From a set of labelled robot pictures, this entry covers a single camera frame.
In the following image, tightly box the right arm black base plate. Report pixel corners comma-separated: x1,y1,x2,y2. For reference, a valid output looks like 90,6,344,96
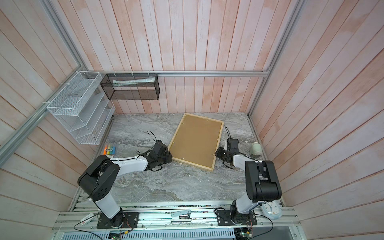
214,208,258,227

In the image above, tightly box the paper inside black basket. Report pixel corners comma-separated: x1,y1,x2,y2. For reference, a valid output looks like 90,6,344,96
112,77,156,87

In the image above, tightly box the brown cardboard backing board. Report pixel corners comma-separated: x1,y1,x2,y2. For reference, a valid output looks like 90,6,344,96
170,114,223,169

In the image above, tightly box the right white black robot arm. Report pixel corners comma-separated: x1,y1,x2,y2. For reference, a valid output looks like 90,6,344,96
216,137,282,226

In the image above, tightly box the white wire mesh shelf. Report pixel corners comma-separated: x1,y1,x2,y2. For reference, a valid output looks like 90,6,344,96
47,71,115,145

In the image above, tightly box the black wire mesh basket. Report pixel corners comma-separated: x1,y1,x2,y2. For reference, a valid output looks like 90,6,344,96
101,73,161,101

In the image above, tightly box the white round clock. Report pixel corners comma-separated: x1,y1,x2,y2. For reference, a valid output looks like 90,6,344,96
261,200,283,220

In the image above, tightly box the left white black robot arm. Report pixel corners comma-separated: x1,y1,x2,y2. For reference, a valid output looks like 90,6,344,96
78,140,173,228

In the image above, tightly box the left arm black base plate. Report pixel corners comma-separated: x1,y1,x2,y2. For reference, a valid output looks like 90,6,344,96
97,212,139,230

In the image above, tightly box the light wooden picture frame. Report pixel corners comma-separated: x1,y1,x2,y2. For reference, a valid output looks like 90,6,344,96
167,112,225,172

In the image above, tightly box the pack of coloured highlighters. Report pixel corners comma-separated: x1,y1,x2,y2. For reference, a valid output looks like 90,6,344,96
103,144,118,158

